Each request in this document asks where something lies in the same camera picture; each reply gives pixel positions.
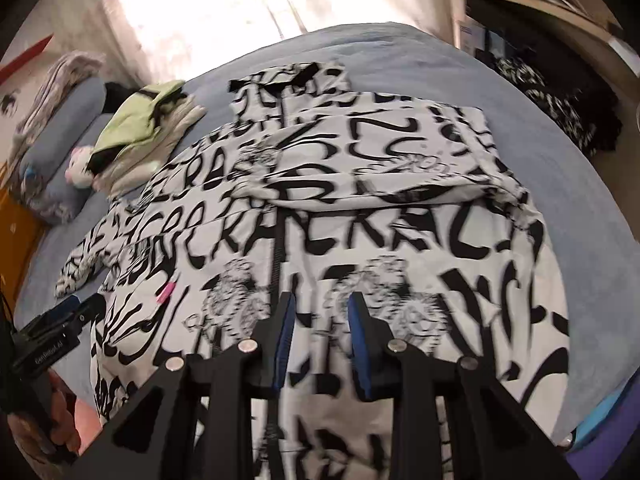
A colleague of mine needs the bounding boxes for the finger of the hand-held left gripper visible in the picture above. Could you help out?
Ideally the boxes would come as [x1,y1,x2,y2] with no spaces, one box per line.
[75,293,108,322]
[52,295,82,318]

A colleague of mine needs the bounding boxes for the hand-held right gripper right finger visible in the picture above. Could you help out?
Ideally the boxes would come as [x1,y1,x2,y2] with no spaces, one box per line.
[347,291,581,480]

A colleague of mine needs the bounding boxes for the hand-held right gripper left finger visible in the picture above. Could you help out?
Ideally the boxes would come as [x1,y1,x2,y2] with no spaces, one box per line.
[75,292,297,480]

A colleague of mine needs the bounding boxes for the black and white printed jacket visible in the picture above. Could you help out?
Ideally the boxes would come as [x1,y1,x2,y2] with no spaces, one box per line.
[54,61,573,480]

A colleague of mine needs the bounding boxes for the black and white clothes pile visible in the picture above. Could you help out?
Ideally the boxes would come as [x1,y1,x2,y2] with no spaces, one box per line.
[492,55,627,160]

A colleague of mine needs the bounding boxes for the person's left hand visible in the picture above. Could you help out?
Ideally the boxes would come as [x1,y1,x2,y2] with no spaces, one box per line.
[49,374,103,461]

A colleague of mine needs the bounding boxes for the orange wooden cabinet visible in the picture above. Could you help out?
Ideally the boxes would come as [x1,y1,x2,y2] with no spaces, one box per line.
[0,180,47,306]

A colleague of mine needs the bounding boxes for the white pink plush toy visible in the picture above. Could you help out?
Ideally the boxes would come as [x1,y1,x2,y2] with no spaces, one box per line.
[65,144,102,190]

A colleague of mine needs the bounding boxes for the beige folded garment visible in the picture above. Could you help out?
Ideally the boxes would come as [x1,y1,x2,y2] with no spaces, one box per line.
[97,94,208,197]

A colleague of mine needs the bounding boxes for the black cloth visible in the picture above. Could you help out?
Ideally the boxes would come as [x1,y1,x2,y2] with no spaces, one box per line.
[102,82,147,117]

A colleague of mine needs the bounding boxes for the folded patterned quilt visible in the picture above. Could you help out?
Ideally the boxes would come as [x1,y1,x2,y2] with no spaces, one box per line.
[12,51,106,161]

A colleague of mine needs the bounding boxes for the purple cloth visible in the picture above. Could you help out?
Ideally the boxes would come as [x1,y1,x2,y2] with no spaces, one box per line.
[565,390,640,480]

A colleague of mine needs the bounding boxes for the light blue blanket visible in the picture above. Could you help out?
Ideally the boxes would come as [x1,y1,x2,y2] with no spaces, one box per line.
[12,22,640,441]

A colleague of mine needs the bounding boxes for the blue box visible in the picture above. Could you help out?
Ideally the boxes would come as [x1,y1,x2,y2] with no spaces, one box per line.
[457,20,521,62]

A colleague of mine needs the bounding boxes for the wooden shelf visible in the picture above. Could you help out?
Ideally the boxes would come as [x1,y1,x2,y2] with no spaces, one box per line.
[459,0,640,128]

